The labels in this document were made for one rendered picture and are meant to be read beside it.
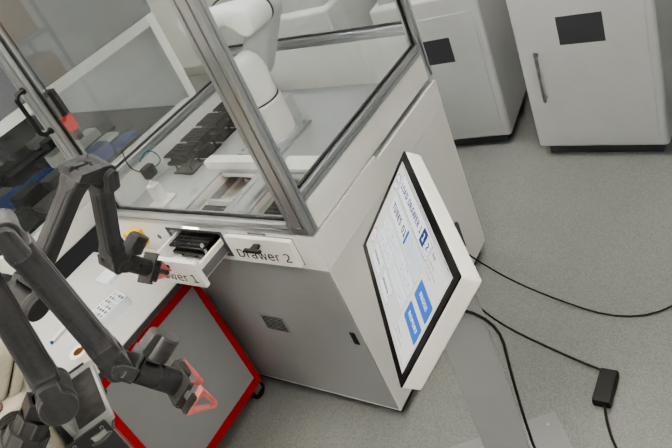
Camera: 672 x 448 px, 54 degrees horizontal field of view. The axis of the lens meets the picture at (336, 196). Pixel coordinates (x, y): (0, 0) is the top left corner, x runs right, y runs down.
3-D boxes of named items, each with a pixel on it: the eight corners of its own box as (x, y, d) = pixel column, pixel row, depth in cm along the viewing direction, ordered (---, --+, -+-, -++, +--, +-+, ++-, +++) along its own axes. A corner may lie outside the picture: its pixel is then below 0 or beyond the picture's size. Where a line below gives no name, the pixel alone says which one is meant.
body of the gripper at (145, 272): (161, 254, 214) (144, 249, 208) (153, 285, 212) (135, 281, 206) (149, 252, 218) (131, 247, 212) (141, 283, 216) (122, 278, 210)
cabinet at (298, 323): (408, 423, 248) (332, 272, 205) (216, 371, 308) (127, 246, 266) (491, 249, 306) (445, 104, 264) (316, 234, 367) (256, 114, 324)
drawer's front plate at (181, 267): (208, 288, 220) (192, 264, 214) (152, 279, 237) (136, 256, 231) (211, 284, 221) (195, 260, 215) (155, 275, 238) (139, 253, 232)
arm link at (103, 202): (72, 160, 172) (104, 178, 169) (89, 149, 176) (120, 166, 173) (94, 265, 202) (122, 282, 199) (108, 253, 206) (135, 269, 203)
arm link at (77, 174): (58, 147, 164) (88, 164, 162) (93, 152, 177) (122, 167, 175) (-6, 306, 169) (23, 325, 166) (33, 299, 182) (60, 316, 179)
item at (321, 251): (329, 271, 206) (312, 237, 199) (127, 246, 266) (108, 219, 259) (442, 104, 264) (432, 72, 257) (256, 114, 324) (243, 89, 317)
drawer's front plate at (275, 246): (302, 268, 210) (288, 243, 204) (236, 260, 227) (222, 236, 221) (305, 264, 211) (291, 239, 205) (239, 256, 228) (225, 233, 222)
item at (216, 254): (205, 280, 221) (197, 267, 218) (156, 272, 236) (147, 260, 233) (269, 204, 245) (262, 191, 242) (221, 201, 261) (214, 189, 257)
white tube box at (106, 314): (105, 327, 234) (99, 319, 232) (94, 320, 240) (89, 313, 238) (132, 302, 240) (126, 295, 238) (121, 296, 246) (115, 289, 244)
